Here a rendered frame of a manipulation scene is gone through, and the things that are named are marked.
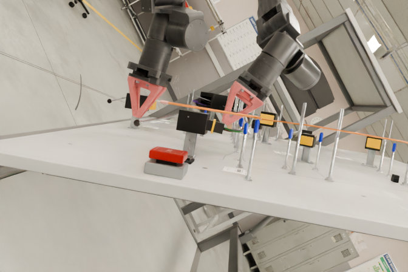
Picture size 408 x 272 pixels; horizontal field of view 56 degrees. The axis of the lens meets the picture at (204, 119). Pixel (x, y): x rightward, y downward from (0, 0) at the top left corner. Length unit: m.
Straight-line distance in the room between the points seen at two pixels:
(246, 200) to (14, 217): 0.43
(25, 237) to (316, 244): 7.31
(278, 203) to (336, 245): 7.43
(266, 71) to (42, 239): 0.52
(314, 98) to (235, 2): 7.16
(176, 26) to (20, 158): 0.34
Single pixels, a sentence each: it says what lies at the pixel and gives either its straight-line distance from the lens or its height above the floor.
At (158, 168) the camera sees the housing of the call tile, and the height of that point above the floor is 1.09.
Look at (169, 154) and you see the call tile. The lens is 0.55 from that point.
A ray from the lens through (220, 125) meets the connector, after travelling 0.73.
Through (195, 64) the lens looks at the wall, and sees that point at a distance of 8.57.
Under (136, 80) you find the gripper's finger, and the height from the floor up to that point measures 1.09.
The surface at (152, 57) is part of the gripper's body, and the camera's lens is 0.74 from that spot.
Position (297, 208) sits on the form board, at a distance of 0.52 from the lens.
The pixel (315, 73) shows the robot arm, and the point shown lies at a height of 1.40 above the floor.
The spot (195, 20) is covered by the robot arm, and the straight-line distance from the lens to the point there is 0.69.
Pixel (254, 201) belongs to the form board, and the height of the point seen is 1.20.
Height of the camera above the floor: 1.24
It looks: 6 degrees down
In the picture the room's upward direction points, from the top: 63 degrees clockwise
